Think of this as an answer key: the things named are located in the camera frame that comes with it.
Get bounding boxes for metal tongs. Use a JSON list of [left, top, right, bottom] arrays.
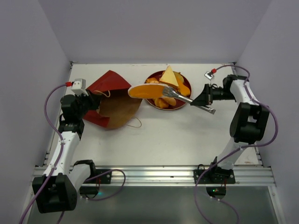
[[163, 86, 216, 114]]

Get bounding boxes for orange croissant bread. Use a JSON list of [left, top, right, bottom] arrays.
[[162, 97, 176, 106]]

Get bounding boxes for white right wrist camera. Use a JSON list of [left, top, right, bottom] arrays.
[[204, 69, 217, 81]]

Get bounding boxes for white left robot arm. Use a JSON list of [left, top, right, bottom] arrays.
[[32, 91, 102, 213]]

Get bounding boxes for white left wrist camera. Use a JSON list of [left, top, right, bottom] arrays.
[[65, 78, 88, 96]]

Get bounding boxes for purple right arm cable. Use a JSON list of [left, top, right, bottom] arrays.
[[193, 64, 279, 224]]

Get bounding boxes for fake sandwich slice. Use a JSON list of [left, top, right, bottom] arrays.
[[159, 66, 178, 88]]

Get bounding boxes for round seeded bread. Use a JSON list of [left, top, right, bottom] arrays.
[[173, 71, 184, 83]]

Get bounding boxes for round red tray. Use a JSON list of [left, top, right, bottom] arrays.
[[143, 70, 192, 110]]

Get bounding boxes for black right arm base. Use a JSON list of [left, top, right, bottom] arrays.
[[199, 166, 236, 199]]

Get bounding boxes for aluminium front rail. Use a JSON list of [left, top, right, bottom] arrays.
[[30, 165, 274, 187]]

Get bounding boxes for long orange lumpy bread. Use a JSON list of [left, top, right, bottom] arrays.
[[176, 78, 191, 97]]

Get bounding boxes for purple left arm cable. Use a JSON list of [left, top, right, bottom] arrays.
[[18, 83, 127, 224]]

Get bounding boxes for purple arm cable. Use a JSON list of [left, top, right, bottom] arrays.
[[193, 64, 279, 224], [18, 83, 127, 224]]

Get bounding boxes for red paper bag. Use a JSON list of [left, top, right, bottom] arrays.
[[84, 70, 142, 129]]

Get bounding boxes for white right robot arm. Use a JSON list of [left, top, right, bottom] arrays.
[[191, 75, 270, 183]]

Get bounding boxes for long twisted glazed bread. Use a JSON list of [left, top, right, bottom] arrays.
[[145, 78, 170, 109]]

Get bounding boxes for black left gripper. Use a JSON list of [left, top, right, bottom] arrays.
[[74, 89, 102, 119]]

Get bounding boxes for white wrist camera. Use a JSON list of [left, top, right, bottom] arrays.
[[204, 69, 217, 81], [65, 78, 88, 96]]

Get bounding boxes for orange oval bread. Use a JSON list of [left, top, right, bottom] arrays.
[[128, 83, 168, 99]]

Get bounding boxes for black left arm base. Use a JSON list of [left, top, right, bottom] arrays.
[[79, 172, 112, 198]]

